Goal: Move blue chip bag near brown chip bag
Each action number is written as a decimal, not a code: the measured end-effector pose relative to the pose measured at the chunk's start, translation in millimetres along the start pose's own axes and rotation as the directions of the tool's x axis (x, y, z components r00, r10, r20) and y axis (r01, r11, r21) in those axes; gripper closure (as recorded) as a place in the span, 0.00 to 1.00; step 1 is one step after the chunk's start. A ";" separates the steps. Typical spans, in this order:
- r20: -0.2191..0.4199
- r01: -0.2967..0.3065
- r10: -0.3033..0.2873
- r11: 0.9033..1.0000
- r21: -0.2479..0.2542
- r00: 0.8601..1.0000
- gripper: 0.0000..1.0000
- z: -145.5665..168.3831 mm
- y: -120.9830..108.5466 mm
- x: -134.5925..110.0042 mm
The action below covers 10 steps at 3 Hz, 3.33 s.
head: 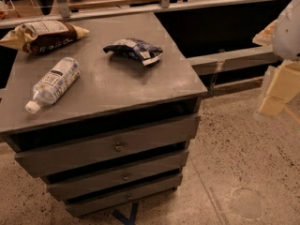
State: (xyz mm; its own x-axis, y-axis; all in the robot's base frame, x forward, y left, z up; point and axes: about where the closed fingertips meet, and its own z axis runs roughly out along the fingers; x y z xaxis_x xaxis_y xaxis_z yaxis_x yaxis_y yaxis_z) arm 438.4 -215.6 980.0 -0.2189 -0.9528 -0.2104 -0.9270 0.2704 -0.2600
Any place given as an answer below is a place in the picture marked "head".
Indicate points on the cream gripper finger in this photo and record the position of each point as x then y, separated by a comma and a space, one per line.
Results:
283, 86
264, 38

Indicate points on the blue chip bag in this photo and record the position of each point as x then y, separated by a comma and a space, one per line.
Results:
136, 49

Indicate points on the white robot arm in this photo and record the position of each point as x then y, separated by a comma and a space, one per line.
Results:
286, 37

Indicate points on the brown chip bag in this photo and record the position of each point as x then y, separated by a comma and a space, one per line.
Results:
42, 36

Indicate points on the grey metal railing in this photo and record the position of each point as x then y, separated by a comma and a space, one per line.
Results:
204, 30

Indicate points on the top grey drawer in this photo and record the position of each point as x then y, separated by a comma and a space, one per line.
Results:
55, 159

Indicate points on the grey drawer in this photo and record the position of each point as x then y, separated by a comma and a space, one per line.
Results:
55, 159
118, 176
126, 195

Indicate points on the grey drawer cabinet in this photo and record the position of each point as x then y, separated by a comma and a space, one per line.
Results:
113, 94

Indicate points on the clear plastic water bottle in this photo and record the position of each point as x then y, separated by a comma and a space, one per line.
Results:
53, 84

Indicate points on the bottom grey drawer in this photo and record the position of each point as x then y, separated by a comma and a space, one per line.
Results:
126, 195

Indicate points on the middle grey drawer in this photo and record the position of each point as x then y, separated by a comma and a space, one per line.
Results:
118, 176

